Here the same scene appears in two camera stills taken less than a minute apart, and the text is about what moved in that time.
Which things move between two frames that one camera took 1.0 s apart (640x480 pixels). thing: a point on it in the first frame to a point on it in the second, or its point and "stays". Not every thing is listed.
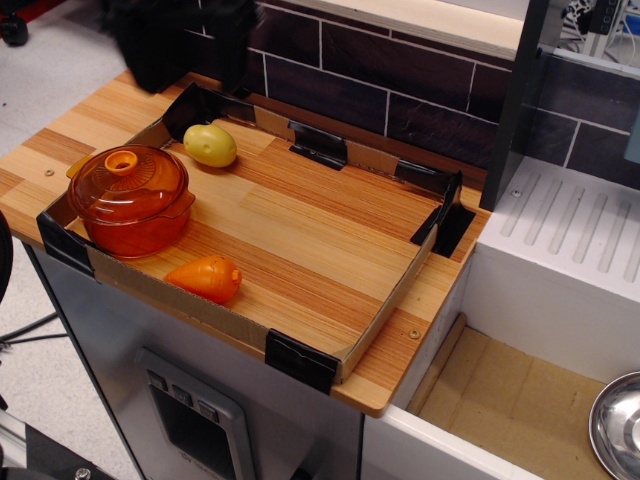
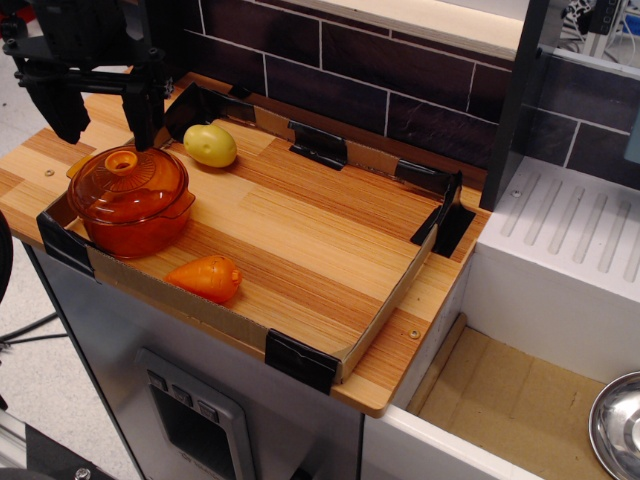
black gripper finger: (156, 38) to (62, 105)
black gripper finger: (232, 23) to (143, 99)
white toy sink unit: (545, 312) stays
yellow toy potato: (211, 145) stays
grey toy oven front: (187, 405) stays
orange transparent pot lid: (127, 182) stays
